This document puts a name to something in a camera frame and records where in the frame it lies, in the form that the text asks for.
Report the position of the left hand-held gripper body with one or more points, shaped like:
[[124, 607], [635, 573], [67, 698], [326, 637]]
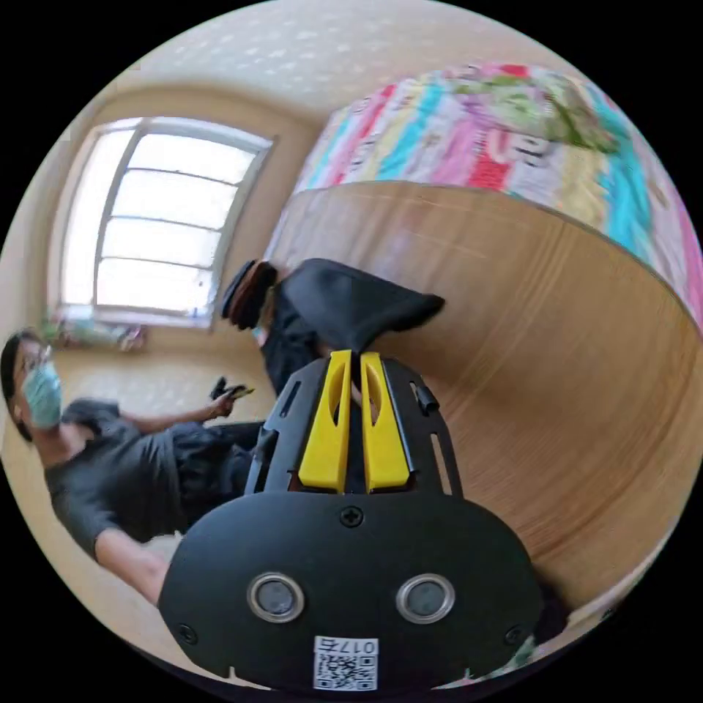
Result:
[[221, 388]]

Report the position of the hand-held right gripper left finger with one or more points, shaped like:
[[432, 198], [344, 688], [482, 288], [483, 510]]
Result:
[[329, 439]]

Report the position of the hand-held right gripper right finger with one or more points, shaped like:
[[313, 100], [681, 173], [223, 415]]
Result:
[[384, 445]]

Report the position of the black pants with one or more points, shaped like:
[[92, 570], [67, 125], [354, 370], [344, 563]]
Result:
[[340, 302]]

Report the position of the person's left forearm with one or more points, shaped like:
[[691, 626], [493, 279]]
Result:
[[176, 418]]

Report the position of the person's right forearm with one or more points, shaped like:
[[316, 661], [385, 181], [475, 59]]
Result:
[[134, 565]]

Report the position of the person's left hand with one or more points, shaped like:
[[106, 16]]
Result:
[[223, 407]]

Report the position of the person's body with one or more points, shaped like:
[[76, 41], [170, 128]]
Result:
[[115, 472]]

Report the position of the bed with woven mat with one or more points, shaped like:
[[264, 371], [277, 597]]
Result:
[[549, 384]]

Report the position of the window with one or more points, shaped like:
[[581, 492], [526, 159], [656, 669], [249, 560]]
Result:
[[165, 219]]

